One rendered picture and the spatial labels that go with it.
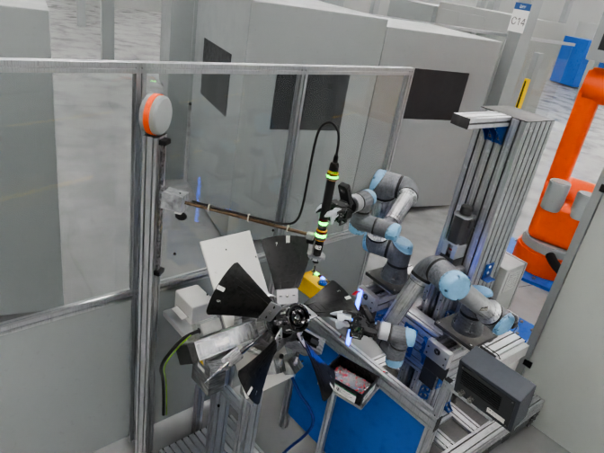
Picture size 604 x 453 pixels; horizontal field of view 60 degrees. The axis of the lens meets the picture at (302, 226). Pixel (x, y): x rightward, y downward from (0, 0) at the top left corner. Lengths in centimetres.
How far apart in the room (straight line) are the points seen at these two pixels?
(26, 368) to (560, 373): 302
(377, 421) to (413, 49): 414
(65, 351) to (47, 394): 23
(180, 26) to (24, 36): 284
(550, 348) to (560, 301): 33
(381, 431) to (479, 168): 135
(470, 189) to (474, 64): 387
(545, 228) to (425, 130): 171
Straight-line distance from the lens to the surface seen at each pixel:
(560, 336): 368
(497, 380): 213
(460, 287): 218
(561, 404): 388
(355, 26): 486
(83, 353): 269
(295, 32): 460
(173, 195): 217
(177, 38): 604
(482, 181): 266
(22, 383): 267
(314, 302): 229
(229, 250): 234
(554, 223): 579
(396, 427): 264
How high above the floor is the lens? 246
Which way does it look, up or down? 26 degrees down
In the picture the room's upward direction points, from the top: 10 degrees clockwise
